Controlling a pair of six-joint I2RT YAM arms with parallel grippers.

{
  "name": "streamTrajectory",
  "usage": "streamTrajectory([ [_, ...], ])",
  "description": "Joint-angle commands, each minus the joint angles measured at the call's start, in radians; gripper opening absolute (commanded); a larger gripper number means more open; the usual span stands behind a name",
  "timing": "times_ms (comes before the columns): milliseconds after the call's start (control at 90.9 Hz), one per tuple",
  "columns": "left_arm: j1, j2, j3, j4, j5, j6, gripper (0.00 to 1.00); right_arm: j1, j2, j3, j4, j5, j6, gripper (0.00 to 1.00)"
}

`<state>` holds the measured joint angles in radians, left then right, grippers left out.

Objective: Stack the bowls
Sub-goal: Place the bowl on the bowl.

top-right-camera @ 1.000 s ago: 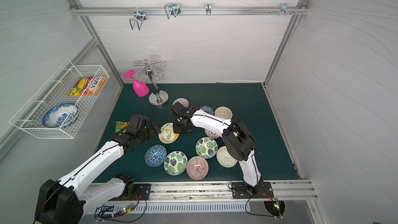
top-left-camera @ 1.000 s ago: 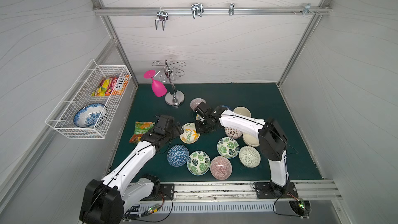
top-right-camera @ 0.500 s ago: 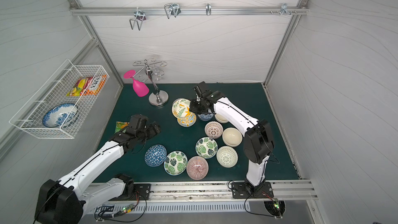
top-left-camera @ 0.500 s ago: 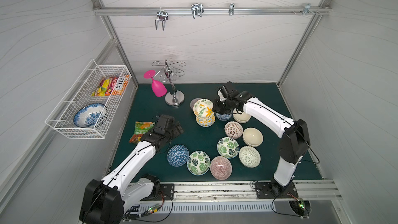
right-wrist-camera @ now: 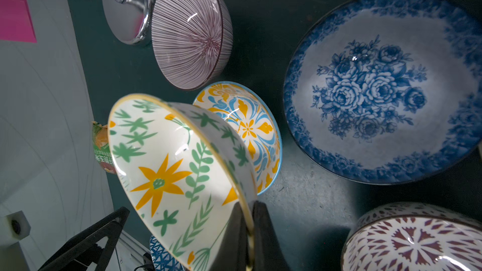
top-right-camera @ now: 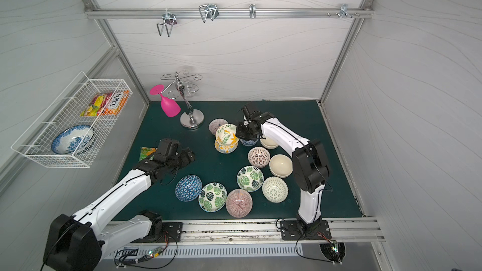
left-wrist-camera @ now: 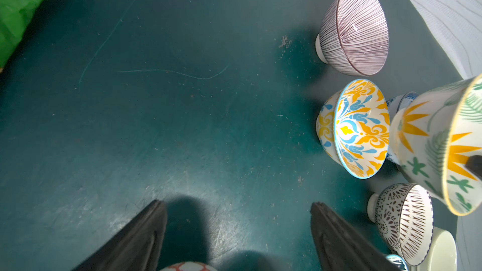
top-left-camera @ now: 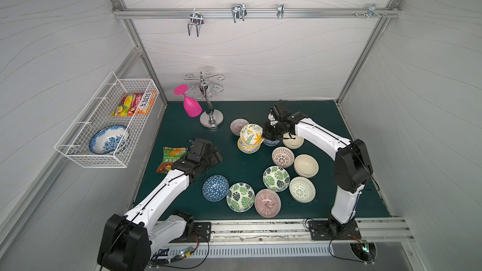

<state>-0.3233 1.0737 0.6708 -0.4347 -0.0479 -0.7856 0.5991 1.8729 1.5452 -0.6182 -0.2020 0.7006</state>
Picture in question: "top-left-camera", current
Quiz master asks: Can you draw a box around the small blue floral bowl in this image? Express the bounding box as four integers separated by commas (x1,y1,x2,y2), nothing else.
263,139,280,147

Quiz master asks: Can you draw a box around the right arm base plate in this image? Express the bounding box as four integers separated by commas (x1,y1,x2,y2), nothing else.
305,219,362,241

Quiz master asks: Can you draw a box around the white wire wall basket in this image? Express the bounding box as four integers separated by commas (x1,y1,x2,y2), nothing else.
55,72,159,168

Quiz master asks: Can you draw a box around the metal hook right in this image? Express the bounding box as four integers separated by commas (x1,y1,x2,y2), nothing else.
353,4,388,19

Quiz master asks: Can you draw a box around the green snack packet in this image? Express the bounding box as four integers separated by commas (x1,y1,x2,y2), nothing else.
156,147,187,174

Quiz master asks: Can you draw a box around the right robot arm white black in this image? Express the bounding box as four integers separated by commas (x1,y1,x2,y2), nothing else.
263,102,374,235

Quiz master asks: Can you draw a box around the double metal hook middle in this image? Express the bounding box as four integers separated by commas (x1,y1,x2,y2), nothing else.
231,4,247,23

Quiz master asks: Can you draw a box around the cream bowl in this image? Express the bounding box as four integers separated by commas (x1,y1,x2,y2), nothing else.
294,154,319,178
282,132,305,149

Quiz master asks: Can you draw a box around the green lattice pattern bowl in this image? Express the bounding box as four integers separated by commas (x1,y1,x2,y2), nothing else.
289,176,316,203

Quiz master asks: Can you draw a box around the right black cable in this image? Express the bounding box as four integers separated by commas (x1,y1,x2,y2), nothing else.
304,216,375,264

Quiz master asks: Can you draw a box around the pink striped bowl far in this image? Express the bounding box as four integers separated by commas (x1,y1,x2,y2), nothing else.
230,119,250,136

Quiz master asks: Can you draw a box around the blue triangle pattern bowl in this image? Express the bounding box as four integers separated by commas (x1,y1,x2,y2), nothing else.
202,174,229,202

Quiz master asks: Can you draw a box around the yellow blue flower bowl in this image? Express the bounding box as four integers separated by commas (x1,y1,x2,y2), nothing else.
237,138,261,154

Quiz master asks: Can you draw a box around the double metal hook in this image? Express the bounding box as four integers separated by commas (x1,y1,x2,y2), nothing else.
187,11,205,37
231,4,247,23

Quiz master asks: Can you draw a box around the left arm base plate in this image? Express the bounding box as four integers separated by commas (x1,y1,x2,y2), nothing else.
173,222,212,243

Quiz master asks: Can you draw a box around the single metal hook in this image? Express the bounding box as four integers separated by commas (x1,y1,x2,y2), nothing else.
277,4,284,20

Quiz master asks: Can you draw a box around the yellow leaf pattern bowl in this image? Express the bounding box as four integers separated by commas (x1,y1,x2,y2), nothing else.
240,124,264,146

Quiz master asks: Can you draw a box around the pink plastic wine glass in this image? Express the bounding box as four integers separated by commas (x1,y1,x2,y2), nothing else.
174,84,203,117

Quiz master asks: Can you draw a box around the aluminium top rail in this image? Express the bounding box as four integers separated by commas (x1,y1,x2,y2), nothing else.
113,0,402,21

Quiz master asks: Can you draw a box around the chrome glass holder stand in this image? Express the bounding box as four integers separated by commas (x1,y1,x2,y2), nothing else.
184,72,225,130

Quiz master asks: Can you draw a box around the colourful snack packet in basket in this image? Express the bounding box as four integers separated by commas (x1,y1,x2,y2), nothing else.
110,90,158,117

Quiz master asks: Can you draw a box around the double metal hook left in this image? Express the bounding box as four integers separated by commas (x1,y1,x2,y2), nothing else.
187,11,205,37

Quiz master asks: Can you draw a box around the blue floral bowl in basket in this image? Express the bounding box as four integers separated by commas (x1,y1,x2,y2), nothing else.
89,125,129,155

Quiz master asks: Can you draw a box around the pink striped bowl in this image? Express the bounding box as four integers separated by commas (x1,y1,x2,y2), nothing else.
230,119,250,136
254,189,281,218

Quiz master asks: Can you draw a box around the green leaf bowl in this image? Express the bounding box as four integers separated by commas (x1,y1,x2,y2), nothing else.
262,166,291,193
226,183,256,213

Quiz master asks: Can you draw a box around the pink striped bowl front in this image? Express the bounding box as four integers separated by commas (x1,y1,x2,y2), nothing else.
254,189,281,218

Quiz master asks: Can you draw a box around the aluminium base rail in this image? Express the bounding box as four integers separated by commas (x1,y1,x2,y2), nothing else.
108,217,415,248

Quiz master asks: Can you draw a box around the green leaf bowl front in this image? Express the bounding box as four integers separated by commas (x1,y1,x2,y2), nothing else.
226,183,256,213

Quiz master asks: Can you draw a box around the left black cable bundle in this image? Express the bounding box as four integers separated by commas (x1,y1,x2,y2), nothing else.
146,233,211,270

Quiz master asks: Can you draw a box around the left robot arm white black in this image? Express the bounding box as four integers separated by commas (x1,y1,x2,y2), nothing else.
97,139,223,270

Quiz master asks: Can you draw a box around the red lattice pattern bowl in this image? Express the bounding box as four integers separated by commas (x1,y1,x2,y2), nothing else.
272,147,295,168

